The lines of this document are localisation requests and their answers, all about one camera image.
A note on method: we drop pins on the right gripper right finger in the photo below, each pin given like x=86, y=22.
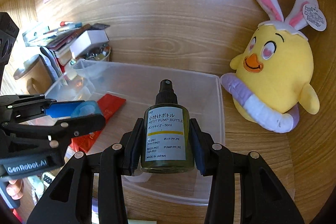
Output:
x=240, y=181

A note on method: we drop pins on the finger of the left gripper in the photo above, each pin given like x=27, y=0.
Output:
x=62, y=130
x=21, y=108

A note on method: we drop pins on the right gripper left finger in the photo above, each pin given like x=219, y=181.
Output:
x=69, y=197

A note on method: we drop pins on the dark green pump bottle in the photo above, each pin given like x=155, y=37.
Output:
x=167, y=147

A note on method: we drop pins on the teal tape roll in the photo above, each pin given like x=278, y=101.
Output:
x=86, y=108

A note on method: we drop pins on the person's left hand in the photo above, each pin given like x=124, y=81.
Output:
x=15, y=189

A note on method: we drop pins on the brown lidded mug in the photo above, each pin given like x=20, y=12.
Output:
x=33, y=77

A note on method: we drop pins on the bowl of beads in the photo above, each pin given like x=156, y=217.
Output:
x=101, y=53

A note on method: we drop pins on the white rectangular box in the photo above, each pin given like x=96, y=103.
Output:
x=87, y=41

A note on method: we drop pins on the clear plastic storage bin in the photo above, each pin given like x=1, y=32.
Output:
x=139, y=85

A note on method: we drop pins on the yellow chick plush toy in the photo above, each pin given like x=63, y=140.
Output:
x=271, y=78

